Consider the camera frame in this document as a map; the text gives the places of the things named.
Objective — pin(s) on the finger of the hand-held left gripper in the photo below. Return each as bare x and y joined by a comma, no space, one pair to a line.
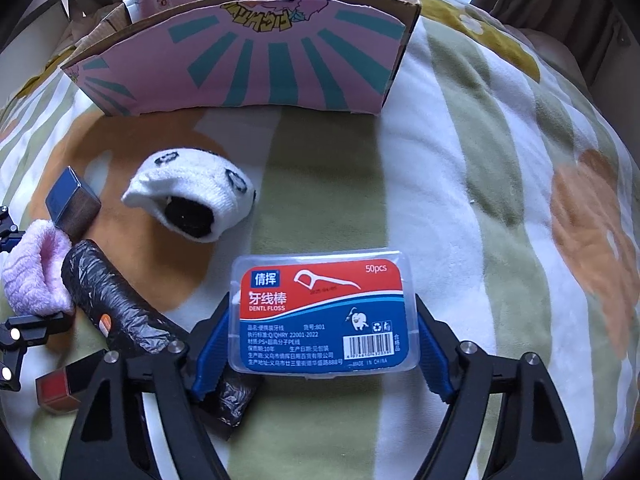
35,327
9,230

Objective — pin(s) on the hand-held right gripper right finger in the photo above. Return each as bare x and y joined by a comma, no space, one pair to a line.
431,355

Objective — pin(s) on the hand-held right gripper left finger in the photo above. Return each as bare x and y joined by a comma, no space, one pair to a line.
212,355

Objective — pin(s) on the pink fuzzy sock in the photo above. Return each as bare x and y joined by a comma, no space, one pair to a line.
30,270

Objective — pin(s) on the clear dental floss pick box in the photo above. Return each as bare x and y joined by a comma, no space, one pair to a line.
320,310

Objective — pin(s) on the pink printed cardboard box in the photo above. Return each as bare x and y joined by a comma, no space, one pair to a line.
240,50

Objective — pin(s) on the red and black lipstick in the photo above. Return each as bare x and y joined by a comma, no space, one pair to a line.
62,385

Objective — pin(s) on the blue and brown rectangular box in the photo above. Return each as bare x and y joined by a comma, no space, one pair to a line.
72,202

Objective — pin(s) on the black trash bag roll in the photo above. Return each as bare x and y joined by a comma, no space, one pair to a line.
115,295

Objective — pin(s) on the striped floral fleece blanket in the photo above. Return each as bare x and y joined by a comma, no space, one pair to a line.
490,220

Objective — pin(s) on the white sock with black prints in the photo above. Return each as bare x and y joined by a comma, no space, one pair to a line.
190,185

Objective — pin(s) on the grey curtain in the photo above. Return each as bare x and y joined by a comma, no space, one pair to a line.
530,0

